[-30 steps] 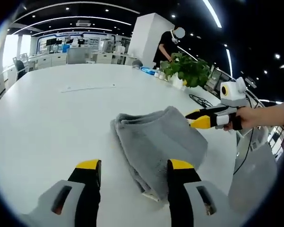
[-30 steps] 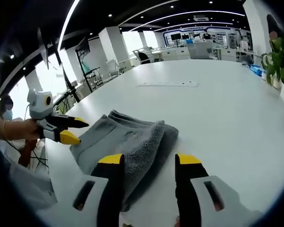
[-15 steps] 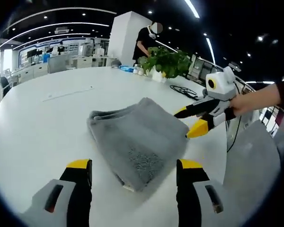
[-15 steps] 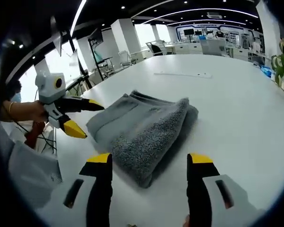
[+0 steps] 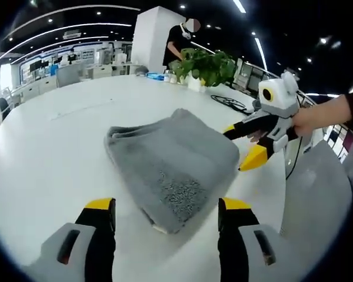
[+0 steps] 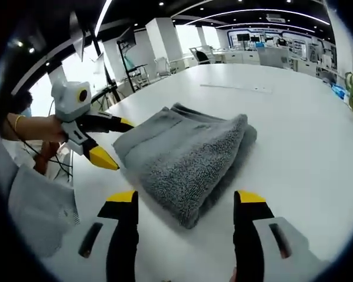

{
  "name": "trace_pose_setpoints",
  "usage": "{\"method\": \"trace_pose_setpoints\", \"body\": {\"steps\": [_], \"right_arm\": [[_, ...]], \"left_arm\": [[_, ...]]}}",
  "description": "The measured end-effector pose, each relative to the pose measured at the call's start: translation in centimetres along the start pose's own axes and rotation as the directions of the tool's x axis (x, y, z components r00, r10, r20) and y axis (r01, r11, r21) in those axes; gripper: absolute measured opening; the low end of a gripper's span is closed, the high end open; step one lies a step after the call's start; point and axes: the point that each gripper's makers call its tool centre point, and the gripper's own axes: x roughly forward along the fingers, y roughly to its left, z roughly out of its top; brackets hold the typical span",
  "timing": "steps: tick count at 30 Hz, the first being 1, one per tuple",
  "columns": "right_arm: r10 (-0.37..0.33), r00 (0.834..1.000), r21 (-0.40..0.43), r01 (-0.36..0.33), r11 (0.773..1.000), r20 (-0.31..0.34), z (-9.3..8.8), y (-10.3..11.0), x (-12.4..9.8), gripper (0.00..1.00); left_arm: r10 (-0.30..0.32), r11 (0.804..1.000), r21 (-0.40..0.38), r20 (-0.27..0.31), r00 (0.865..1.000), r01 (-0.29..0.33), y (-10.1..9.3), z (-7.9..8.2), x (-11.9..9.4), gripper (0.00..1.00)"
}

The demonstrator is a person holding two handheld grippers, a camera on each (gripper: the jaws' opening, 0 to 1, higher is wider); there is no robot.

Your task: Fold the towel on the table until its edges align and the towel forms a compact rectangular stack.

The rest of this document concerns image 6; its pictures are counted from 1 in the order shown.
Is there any grey mesh office chair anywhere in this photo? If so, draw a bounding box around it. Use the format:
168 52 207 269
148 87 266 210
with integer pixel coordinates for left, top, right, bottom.
8 164 80 256

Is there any person's left hand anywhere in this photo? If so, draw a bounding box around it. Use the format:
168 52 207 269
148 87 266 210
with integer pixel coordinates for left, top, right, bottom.
32 115 67 142

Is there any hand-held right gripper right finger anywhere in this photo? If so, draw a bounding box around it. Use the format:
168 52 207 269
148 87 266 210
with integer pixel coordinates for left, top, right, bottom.
232 189 331 282

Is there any grey mesh-back office chair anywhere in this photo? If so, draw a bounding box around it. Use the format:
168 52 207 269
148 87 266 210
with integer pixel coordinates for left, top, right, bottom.
257 46 292 70

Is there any black display stand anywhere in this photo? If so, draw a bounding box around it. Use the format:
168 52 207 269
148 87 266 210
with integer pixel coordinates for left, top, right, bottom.
116 29 149 93

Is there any white table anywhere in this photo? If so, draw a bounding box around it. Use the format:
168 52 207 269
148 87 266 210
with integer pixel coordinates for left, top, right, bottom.
42 63 353 282

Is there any ceiling air conditioner unit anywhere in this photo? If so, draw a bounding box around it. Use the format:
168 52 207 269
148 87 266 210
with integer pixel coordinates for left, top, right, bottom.
266 13 286 23

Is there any white frame chair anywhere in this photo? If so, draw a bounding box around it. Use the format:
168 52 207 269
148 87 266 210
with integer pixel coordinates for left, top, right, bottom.
154 57 171 78

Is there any blue packet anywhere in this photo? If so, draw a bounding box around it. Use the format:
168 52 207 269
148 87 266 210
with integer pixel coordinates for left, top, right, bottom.
331 83 347 102

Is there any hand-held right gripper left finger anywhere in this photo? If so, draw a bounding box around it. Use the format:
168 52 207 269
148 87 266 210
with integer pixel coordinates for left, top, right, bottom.
54 189 140 282

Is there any black office chair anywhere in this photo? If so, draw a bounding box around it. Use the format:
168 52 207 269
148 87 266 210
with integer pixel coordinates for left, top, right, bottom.
194 48 215 65

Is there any person's head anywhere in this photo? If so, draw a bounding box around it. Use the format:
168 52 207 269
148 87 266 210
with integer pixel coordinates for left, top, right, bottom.
10 91 34 118

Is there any grey towel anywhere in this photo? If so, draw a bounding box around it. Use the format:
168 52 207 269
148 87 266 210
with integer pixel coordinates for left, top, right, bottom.
112 102 258 230

